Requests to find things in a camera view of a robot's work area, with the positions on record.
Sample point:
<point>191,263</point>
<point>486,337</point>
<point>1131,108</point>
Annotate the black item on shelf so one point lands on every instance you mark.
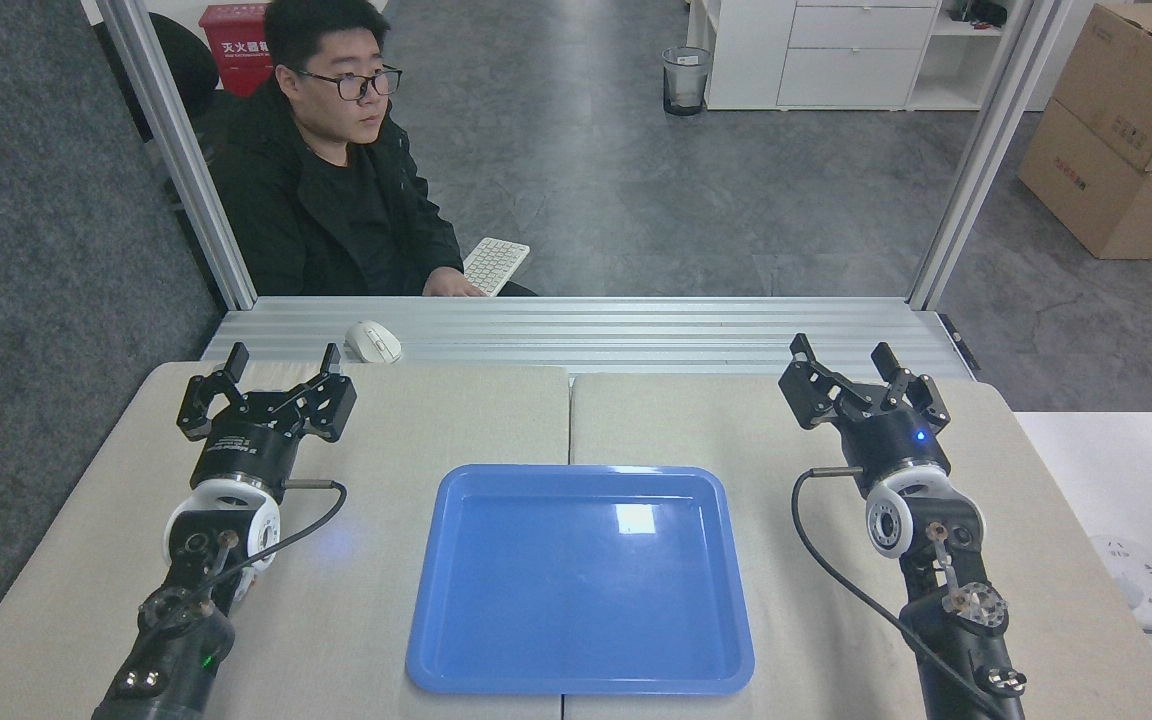
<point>984,12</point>

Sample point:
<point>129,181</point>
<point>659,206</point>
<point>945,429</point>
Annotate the silver aluminium post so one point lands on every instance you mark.
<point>171,140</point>
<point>986,150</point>

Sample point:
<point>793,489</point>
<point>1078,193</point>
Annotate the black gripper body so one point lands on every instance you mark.
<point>244,448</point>
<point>891,435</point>

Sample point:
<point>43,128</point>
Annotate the white drawer cabinet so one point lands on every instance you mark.
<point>846,60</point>

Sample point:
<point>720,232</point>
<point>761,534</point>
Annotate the grey mesh waste bin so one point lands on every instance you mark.
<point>686,80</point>

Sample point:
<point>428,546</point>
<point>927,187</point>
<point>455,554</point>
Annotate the white computer mouse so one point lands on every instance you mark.
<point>373,342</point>

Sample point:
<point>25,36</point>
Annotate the white keyboard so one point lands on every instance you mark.
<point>494,264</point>

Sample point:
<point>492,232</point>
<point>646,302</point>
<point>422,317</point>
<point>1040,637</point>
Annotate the silver aluminium rail platform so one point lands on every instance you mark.
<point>636,335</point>

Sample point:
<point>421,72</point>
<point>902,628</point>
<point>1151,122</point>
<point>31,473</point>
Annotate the white power strip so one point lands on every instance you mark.
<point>1141,580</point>

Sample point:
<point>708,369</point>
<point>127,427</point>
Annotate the white side table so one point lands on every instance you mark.
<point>1126,470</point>

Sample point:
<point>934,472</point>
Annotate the large cardboard box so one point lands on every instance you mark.
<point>1096,200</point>

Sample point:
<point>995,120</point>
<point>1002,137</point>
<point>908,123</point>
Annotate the black rail end bracket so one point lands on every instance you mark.
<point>961,342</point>

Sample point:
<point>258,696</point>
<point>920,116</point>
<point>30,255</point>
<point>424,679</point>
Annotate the black office chair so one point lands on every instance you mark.
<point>186,70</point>

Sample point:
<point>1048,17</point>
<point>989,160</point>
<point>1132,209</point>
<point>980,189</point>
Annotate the red fire equipment box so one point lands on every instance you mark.
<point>231,50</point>

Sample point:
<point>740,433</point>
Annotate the person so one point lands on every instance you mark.
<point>316,210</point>

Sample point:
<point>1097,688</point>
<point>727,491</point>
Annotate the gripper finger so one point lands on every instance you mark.
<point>194,408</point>
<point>336,407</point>
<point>921,392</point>
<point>804,395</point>

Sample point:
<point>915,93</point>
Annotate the person's left hand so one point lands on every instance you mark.
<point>450,284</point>

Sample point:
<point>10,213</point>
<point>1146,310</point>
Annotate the small cardboard box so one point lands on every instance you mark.
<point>1131,90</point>

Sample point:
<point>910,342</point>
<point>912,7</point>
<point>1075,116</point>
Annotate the blue plastic tray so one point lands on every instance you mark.
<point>576,590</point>

